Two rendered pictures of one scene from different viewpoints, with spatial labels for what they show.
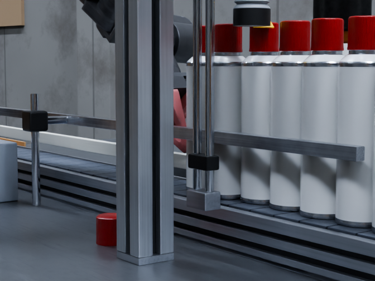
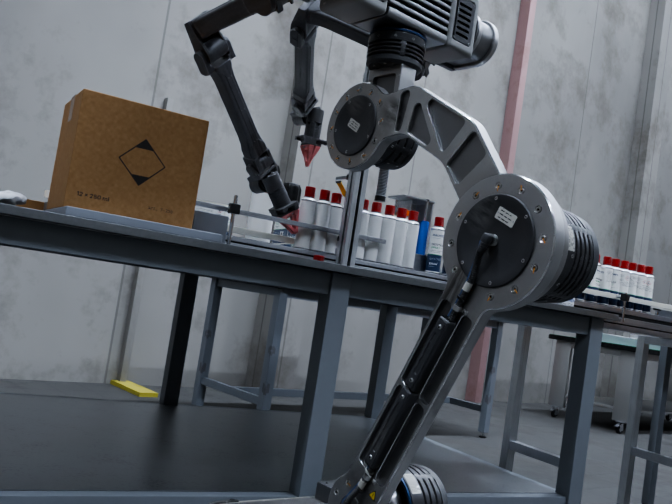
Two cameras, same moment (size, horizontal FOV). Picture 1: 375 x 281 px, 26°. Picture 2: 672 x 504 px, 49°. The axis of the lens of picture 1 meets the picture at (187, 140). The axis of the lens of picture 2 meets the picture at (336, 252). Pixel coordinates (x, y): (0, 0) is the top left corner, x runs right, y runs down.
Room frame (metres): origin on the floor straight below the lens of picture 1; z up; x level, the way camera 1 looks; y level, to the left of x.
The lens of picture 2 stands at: (0.62, 2.34, 0.74)
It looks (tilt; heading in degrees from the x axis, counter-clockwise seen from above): 4 degrees up; 277
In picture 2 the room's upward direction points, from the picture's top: 9 degrees clockwise
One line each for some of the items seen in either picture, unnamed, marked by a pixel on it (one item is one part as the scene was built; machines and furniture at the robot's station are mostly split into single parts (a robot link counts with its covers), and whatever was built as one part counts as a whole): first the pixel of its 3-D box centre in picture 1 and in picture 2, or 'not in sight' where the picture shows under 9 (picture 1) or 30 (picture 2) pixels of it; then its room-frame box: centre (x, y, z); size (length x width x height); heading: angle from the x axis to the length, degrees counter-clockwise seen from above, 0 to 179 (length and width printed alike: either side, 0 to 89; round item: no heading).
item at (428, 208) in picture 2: not in sight; (407, 234); (0.69, -0.37, 1.01); 0.14 x 0.13 x 0.26; 36
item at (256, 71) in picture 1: (263, 112); (332, 224); (0.93, -0.09, 0.98); 0.05 x 0.05 x 0.20
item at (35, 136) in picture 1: (48, 148); (228, 223); (1.20, 0.21, 0.91); 0.07 x 0.03 x 0.17; 126
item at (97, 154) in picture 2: not in sight; (127, 165); (1.37, 0.60, 0.99); 0.30 x 0.24 x 0.27; 36
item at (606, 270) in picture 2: not in sight; (604, 281); (-0.14, -0.86, 0.98); 0.05 x 0.05 x 0.20
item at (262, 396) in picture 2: not in sight; (359, 359); (0.91, -2.21, 0.40); 1.90 x 0.75 x 0.80; 47
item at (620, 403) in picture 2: not in sight; (655, 382); (-1.72, -5.09, 0.42); 2.33 x 0.96 x 0.84; 45
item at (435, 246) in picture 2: not in sight; (435, 245); (0.58, -0.33, 0.98); 0.05 x 0.05 x 0.20
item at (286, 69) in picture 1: (293, 115); not in sight; (0.89, -0.12, 0.98); 0.05 x 0.05 x 0.20
